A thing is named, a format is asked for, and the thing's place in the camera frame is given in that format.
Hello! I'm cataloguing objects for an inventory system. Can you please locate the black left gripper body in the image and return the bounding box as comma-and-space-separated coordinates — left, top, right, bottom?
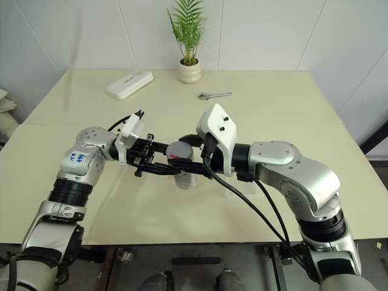
126, 133, 156, 168

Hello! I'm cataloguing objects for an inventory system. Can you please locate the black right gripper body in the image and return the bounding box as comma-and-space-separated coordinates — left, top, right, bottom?
199, 133, 225, 179

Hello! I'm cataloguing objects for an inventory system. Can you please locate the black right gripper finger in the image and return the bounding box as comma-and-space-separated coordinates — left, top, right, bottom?
178, 133, 201, 149
168, 160, 210, 176

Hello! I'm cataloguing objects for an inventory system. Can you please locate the grey jar lid red mark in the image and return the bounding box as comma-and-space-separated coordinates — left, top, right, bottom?
165, 141, 194, 162

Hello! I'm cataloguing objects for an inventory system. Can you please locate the frosted silver jar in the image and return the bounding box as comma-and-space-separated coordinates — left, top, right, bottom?
173, 156, 198, 190

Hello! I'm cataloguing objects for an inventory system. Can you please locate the clear plastic box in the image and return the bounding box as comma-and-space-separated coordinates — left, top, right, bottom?
223, 177, 259, 198

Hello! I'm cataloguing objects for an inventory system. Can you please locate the silver adjustable wrench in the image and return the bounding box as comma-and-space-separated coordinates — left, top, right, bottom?
198, 92, 232, 102

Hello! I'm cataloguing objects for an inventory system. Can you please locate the cream ribbed plant pot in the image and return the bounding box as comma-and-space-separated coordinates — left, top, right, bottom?
177, 58, 202, 84

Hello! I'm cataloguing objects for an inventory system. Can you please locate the white rectangular case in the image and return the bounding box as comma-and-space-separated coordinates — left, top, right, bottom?
106, 70, 154, 101

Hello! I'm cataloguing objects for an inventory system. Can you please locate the black flat bar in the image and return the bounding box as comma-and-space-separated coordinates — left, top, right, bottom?
171, 256, 222, 266

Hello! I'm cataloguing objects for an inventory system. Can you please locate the green palm plant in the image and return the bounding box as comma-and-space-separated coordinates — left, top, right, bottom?
166, 0, 208, 66

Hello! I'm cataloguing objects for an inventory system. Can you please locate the dark rounded shape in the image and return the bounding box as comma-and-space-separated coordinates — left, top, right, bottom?
215, 267, 245, 291
140, 272, 175, 291

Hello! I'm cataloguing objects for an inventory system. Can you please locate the beige cushion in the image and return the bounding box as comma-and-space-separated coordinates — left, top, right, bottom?
0, 89, 19, 139

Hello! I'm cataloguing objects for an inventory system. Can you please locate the black furniture piece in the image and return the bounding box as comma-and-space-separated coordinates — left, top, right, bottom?
358, 120, 388, 157

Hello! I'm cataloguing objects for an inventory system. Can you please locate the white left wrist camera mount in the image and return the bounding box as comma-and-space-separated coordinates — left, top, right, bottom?
116, 113, 146, 163

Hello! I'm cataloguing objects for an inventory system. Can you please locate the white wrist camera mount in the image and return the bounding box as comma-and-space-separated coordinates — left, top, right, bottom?
195, 102, 238, 176
116, 113, 146, 163

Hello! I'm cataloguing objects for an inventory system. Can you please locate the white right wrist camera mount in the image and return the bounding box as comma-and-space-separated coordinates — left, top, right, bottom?
195, 102, 238, 176

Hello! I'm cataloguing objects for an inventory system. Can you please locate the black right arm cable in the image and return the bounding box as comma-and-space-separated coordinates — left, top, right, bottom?
201, 133, 304, 264
236, 171, 304, 261

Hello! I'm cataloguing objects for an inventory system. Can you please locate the rusty metal frame bar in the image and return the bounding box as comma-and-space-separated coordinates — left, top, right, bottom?
98, 246, 125, 291

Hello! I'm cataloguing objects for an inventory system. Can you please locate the grey metal frame leg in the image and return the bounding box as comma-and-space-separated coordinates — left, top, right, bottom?
263, 244, 289, 291

